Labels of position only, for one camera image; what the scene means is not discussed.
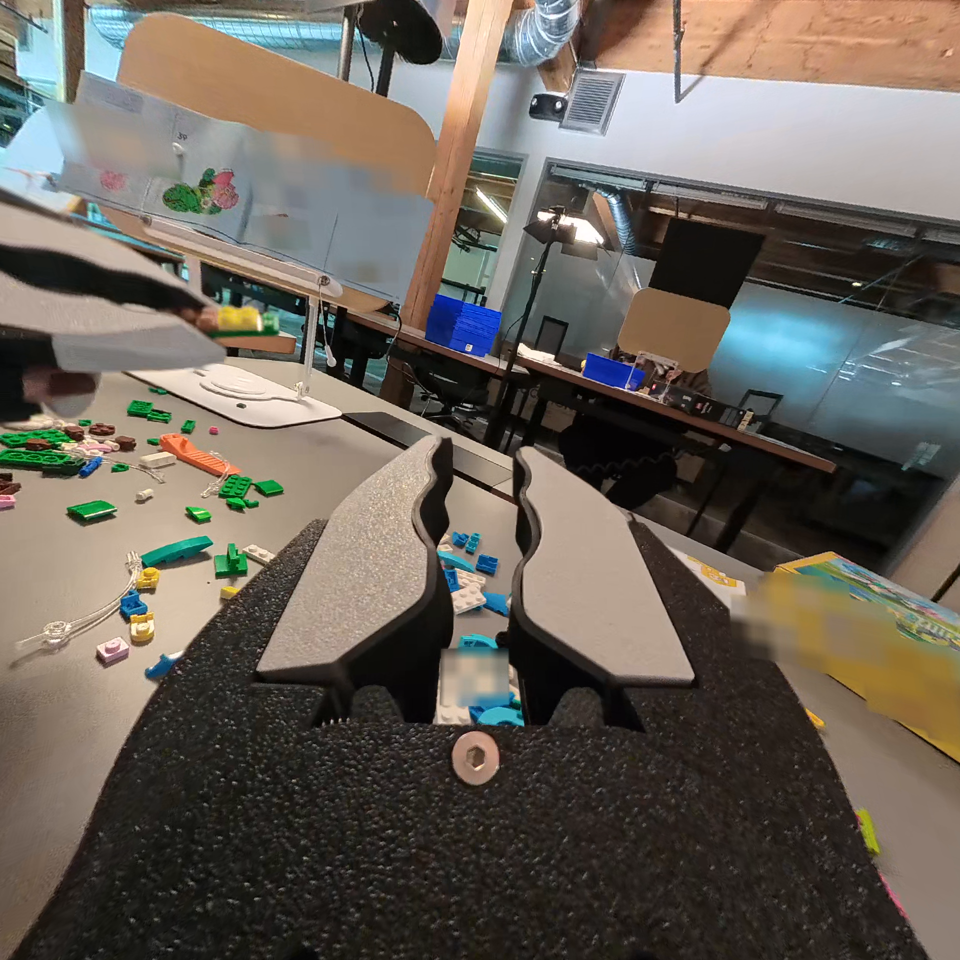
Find wooden support post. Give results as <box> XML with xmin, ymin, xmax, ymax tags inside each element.
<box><xmin>378</xmin><ymin>0</ymin><xmax>516</xmax><ymax>411</ymax></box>

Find yellow green lego assembly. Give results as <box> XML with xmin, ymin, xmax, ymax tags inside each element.
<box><xmin>196</xmin><ymin>303</ymin><xmax>281</xmax><ymax>339</ymax></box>

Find long wooden desk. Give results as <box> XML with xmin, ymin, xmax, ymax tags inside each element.
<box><xmin>345</xmin><ymin>307</ymin><xmax>838</xmax><ymax>475</ymax></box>

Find large tan divider board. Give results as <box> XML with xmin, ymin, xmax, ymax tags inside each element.
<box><xmin>101</xmin><ymin>13</ymin><xmax>438</xmax><ymax>316</ymax></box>

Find black desk cable tray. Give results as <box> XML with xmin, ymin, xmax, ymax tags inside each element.
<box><xmin>341</xmin><ymin>411</ymin><xmax>516</xmax><ymax>490</ymax></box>

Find small tan divider board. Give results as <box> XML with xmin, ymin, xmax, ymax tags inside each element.
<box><xmin>621</xmin><ymin>288</ymin><xmax>732</xmax><ymax>374</ymax></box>

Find black round lamp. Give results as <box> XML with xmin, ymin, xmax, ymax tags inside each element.
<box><xmin>356</xmin><ymin>0</ymin><xmax>444</xmax><ymax>66</ymax></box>

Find orange brick separator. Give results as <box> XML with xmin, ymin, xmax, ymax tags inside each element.
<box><xmin>159</xmin><ymin>433</ymin><xmax>243</xmax><ymax>478</ymax></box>

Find studio light on stand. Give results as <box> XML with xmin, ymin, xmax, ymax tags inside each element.
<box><xmin>483</xmin><ymin>206</ymin><xmax>605</xmax><ymax>451</ymax></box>

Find lego instruction booklet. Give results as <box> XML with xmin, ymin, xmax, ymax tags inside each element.
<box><xmin>56</xmin><ymin>71</ymin><xmax>438</xmax><ymax>303</ymax></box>

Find yellow lego box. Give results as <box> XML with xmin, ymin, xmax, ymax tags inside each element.
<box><xmin>772</xmin><ymin>552</ymin><xmax>960</xmax><ymax>763</ymax></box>

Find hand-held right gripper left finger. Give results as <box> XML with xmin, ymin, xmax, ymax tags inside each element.
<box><xmin>257</xmin><ymin>435</ymin><xmax>456</xmax><ymax>723</ymax></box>

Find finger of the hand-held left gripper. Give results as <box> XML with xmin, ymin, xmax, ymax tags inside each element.
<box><xmin>0</xmin><ymin>273</ymin><xmax>228</xmax><ymax>374</ymax></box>
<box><xmin>0</xmin><ymin>195</ymin><xmax>216</xmax><ymax>313</ymax></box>

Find long clear lego stem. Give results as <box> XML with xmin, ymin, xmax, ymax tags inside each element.
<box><xmin>15</xmin><ymin>551</ymin><xmax>144</xmax><ymax>651</ymax></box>

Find white printed leaflet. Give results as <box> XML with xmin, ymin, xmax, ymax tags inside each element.
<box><xmin>671</xmin><ymin>547</ymin><xmax>748</xmax><ymax>610</ymax></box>

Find scattered green brown lego pieces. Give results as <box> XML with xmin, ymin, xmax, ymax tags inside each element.
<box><xmin>0</xmin><ymin>386</ymin><xmax>286</xmax><ymax>681</ymax></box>

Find clear acrylic booklet stand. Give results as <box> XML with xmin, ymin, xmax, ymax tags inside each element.
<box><xmin>141</xmin><ymin>216</ymin><xmax>346</xmax><ymax>400</ymax></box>

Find pile of blue white lego pieces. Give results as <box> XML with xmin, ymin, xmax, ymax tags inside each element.
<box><xmin>436</xmin><ymin>531</ymin><xmax>526</xmax><ymax>727</ymax></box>

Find grey wall vent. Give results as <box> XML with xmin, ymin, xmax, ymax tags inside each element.
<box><xmin>558</xmin><ymin>69</ymin><xmax>627</xmax><ymax>137</ymax></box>

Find single blue bin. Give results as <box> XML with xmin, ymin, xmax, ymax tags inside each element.
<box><xmin>583</xmin><ymin>352</ymin><xmax>646</xmax><ymax>392</ymax></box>

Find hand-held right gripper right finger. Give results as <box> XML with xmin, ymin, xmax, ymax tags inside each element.
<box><xmin>510</xmin><ymin>447</ymin><xmax>696</xmax><ymax>729</ymax></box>

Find black office chair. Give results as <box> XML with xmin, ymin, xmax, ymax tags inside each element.
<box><xmin>390</xmin><ymin>348</ymin><xmax>489</xmax><ymax>423</ymax></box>

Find black device box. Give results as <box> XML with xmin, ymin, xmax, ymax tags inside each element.
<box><xmin>660</xmin><ymin>386</ymin><xmax>759</xmax><ymax>430</ymax></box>

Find black square panel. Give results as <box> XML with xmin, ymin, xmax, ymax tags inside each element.
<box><xmin>648</xmin><ymin>217</ymin><xmax>765</xmax><ymax>310</ymax></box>

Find stack of blue bins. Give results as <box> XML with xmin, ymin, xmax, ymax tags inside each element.
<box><xmin>426</xmin><ymin>294</ymin><xmax>503</xmax><ymax>358</ymax></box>

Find silver ventilation duct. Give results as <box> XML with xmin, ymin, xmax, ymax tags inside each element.
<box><xmin>516</xmin><ymin>0</ymin><xmax>583</xmax><ymax>66</ymax></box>

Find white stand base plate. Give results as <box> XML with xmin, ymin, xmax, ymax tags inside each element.
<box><xmin>123</xmin><ymin>362</ymin><xmax>343</xmax><ymax>430</ymax></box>

